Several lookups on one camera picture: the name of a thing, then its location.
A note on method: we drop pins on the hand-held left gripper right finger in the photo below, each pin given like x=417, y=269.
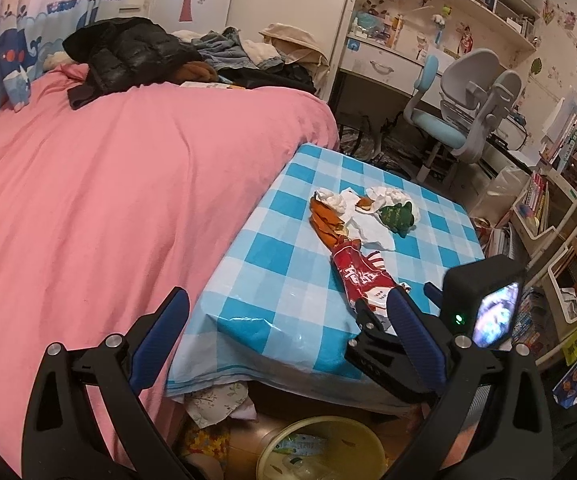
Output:
x=416, y=345

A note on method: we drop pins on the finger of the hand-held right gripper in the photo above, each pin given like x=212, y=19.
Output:
x=434, y=299
x=378, y=360

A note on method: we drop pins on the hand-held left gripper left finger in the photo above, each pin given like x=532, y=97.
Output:
x=161, y=345

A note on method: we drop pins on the red snack wrapper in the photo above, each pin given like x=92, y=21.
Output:
x=358, y=270

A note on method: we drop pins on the yellow-green trash bin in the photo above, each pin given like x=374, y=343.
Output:
x=348, y=440

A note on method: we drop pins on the white paper napkin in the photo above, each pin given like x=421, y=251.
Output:
x=368, y=232

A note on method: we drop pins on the orange snack wrapper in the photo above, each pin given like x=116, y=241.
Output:
x=323, y=220

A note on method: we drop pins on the small white tissue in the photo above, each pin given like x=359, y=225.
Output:
x=333, y=202

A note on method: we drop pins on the white floral cloth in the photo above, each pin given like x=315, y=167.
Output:
x=213, y=402

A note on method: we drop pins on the green wrapper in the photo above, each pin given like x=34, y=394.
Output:
x=396, y=216

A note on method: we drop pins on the white storage bin with books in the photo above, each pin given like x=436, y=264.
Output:
x=533, y=220

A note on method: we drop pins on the yellow floral cloth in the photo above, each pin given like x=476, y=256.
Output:
x=203, y=442

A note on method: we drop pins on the clear plastic bag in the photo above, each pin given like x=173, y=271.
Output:
x=503, y=185

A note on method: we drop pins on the green white plastic packet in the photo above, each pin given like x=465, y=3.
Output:
x=298, y=444

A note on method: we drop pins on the blue checked tablecloth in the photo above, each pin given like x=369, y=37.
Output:
x=278, y=270

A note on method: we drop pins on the pink blanket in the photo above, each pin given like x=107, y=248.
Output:
x=93, y=210

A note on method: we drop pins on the stack of books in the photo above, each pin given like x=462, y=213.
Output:
x=560, y=125

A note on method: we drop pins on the grey blue desk chair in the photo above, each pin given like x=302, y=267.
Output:
x=463, y=90

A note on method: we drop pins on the white desk with drawer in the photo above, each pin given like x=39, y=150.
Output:
x=383, y=62

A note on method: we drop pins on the thin book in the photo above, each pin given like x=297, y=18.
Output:
x=208, y=85

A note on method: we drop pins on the dark clothes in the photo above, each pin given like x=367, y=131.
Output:
x=288, y=76

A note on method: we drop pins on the brown plush toy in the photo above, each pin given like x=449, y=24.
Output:
x=196, y=71

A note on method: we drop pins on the black puffer jacket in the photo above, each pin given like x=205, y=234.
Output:
x=128, y=55

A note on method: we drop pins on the beige cloth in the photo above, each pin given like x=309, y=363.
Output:
x=288, y=35

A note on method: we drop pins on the denim clothing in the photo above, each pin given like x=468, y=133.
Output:
x=228, y=50

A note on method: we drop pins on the floral patterned fabric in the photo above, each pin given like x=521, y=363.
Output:
x=13, y=55

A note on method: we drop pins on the white wardrobe with tree sticker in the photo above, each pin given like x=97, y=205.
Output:
x=208, y=5

